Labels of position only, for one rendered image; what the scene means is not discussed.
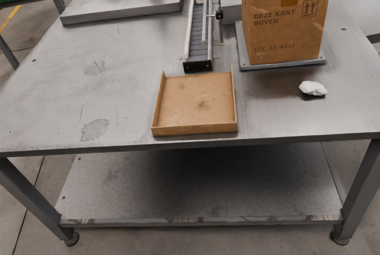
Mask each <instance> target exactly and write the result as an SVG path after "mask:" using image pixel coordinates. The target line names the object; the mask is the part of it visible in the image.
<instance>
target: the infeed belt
mask: <svg viewBox="0 0 380 255"><path fill-rule="evenodd" d="M203 10H204V4H201V5H198V4H196V0H194V5H193V16H192V26H191V37H190V43H189V53H188V58H186V61H185V62H186V63H188V62H200V61H207V60H208V26H209V18H206V42H205V44H202V22H203ZM206 14H207V15H208V14H209V0H207V6H206Z"/></svg>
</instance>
